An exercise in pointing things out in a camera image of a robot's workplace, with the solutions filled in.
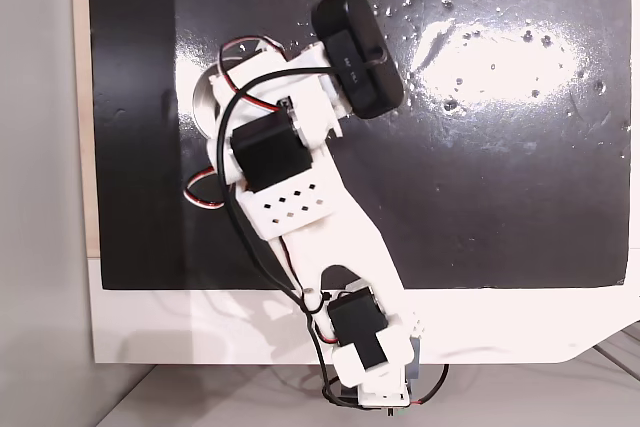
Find wooden strip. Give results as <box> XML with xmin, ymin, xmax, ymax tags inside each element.
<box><xmin>68</xmin><ymin>0</ymin><xmax>103</xmax><ymax>261</ymax></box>

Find black camera cable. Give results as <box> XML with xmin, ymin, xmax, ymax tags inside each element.
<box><xmin>215</xmin><ymin>44</ymin><xmax>389</xmax><ymax>408</ymax></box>

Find round pale cup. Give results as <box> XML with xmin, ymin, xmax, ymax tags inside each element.
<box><xmin>190</xmin><ymin>65</ymin><xmax>225</xmax><ymax>142</ymax></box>

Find black oval camera box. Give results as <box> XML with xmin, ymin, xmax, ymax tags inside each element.
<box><xmin>309</xmin><ymin>0</ymin><xmax>406</xmax><ymax>121</ymax></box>

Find red white black servo wire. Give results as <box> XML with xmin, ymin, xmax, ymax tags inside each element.
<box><xmin>181</xmin><ymin>165</ymin><xmax>237</xmax><ymax>212</ymax></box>

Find blue-grey clamp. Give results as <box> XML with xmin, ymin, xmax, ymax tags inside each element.
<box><xmin>408</xmin><ymin>338</ymin><xmax>423</xmax><ymax>382</ymax></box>

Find black glossy mat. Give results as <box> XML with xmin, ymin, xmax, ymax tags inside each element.
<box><xmin>86</xmin><ymin>0</ymin><xmax>632</xmax><ymax>293</ymax></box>

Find red black power wire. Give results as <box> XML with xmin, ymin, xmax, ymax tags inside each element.
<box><xmin>407</xmin><ymin>362</ymin><xmax>451</xmax><ymax>407</ymax></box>

